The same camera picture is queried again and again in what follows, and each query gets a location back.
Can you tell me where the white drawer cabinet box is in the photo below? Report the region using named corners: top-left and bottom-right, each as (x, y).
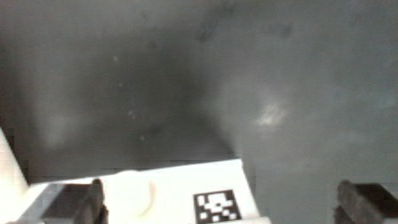
top-left (0, 129), bottom-right (28, 224)

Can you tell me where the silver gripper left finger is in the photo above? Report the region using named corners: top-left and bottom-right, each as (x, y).
top-left (42, 180), bottom-right (108, 224)

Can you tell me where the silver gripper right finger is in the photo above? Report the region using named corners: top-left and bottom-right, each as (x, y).
top-left (333, 180), bottom-right (398, 224)

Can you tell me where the white drawer one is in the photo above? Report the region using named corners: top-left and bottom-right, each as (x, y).
top-left (15, 159), bottom-right (271, 224)

